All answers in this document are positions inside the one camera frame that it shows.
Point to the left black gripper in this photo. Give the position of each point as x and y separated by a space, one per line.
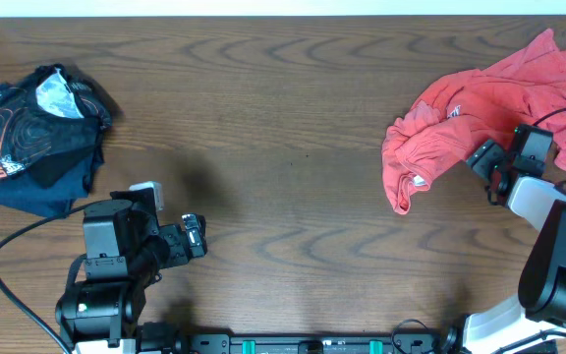
185 241

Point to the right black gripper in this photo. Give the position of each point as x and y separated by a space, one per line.
487 158

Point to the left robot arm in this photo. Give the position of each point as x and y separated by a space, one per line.
126 250

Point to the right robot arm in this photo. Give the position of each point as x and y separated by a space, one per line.
532 320

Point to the black patterned folded garment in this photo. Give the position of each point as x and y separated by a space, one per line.
50 121

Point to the red printed t-shirt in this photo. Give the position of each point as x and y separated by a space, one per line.
459 112

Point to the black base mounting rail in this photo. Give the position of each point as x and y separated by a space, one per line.
405 338

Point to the navy blue folded garment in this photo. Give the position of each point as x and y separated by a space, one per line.
24 194

